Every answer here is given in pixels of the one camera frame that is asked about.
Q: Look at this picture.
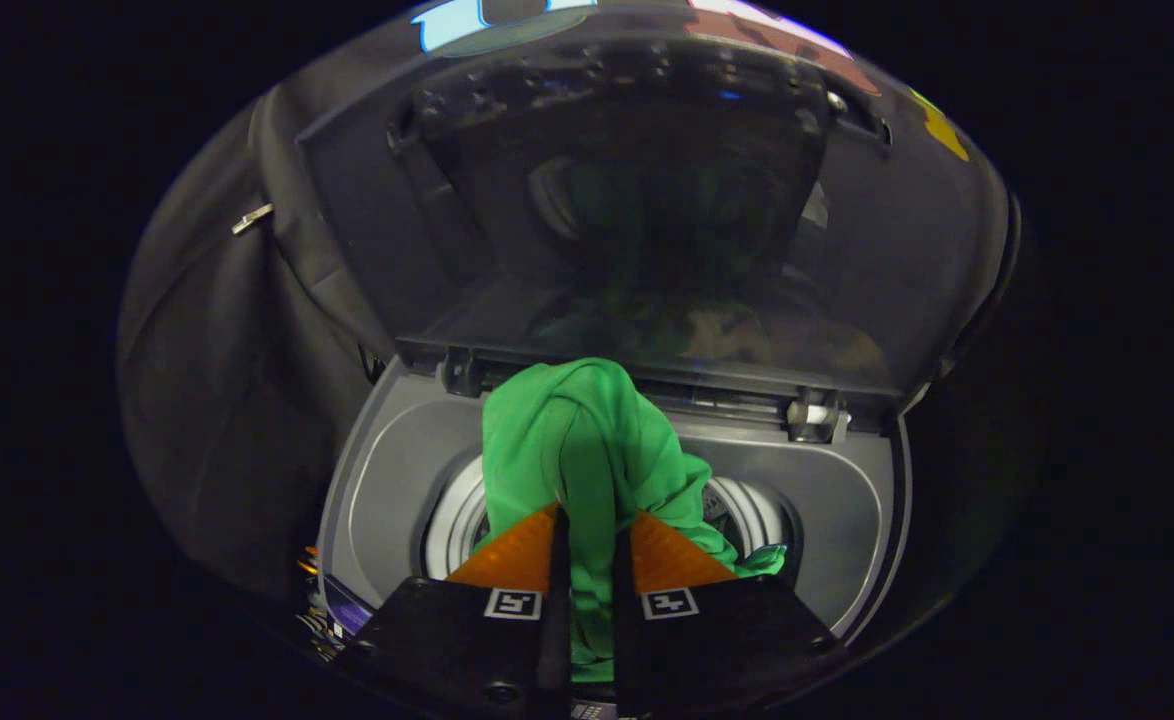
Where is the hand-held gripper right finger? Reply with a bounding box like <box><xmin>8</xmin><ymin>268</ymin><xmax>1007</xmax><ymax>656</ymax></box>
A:
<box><xmin>612</xmin><ymin>510</ymin><xmax>848</xmax><ymax>720</ymax></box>

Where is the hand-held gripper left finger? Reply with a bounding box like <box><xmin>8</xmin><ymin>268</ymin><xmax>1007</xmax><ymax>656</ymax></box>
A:
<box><xmin>342</xmin><ymin>503</ymin><xmax>574</xmax><ymax>720</ymax></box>

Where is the green jacket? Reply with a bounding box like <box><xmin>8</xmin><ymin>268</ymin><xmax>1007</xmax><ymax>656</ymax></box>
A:
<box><xmin>472</xmin><ymin>357</ymin><xmax>788</xmax><ymax>684</ymax></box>

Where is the black backdrop cloth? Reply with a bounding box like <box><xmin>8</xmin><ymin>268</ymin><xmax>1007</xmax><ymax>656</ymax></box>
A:
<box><xmin>117</xmin><ymin>0</ymin><xmax>1023</xmax><ymax>601</ymax></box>

